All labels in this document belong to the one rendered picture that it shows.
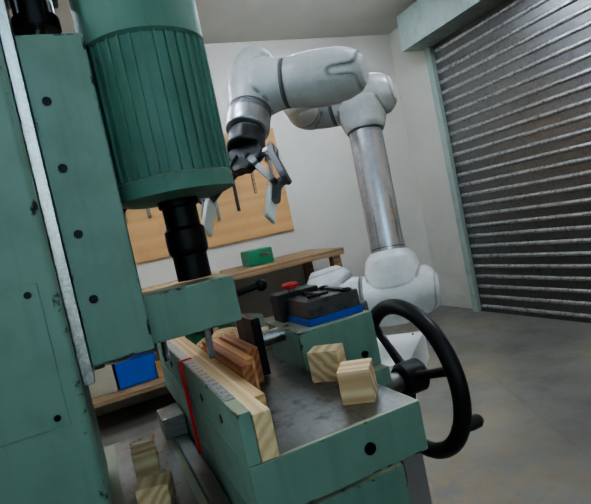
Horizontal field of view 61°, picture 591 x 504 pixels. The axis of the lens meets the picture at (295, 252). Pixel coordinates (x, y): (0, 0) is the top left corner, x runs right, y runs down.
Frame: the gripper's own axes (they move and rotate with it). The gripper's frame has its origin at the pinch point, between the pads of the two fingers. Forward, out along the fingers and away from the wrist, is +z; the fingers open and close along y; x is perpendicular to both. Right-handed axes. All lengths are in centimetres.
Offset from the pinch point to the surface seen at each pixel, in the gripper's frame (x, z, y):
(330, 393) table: 4.8, 32.6, -20.8
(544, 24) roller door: -211, -246, -82
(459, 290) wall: -393, -137, 15
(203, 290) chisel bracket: 11.9, 18.5, -3.6
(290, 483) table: 16, 44, -21
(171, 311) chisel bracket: 14.0, 22.1, -0.2
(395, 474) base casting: -1.1, 41.8, -27.2
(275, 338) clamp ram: -2.9, 21.9, -7.8
